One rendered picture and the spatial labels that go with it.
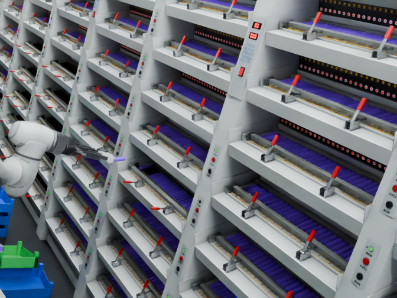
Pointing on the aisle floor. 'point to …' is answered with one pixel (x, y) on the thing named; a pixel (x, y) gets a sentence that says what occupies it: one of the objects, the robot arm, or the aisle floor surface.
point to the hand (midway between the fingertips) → (105, 156)
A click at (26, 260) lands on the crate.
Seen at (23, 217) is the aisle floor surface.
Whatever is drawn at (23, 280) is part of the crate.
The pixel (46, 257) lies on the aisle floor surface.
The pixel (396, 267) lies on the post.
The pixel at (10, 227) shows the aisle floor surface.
